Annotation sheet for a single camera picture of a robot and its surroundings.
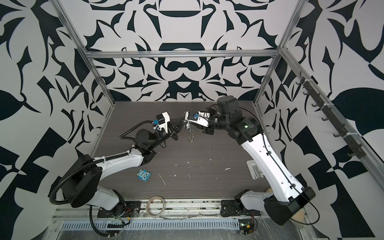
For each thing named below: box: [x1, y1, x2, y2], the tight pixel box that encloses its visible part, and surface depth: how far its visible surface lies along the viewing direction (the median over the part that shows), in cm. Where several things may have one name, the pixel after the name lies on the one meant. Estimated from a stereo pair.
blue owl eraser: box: [136, 169, 152, 182], surface depth 85 cm
